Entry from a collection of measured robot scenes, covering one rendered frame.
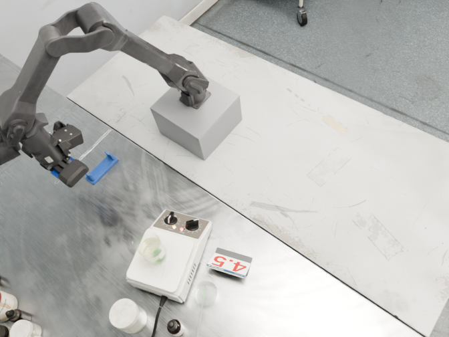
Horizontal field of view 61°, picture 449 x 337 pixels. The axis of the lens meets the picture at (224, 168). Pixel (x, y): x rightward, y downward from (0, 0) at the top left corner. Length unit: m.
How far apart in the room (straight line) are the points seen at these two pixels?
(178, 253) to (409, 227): 0.54
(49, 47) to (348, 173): 0.74
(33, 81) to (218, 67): 0.65
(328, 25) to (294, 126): 1.83
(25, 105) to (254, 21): 2.27
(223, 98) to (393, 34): 1.97
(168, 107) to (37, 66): 0.38
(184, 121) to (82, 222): 0.38
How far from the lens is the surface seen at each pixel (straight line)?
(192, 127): 0.99
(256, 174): 1.02
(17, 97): 0.83
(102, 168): 1.12
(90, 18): 0.77
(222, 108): 1.02
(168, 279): 0.84
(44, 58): 0.79
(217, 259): 0.91
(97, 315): 0.97
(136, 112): 1.22
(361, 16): 2.97
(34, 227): 1.13
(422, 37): 2.89
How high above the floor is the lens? 1.77
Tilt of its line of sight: 58 degrees down
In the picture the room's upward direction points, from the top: 12 degrees counter-clockwise
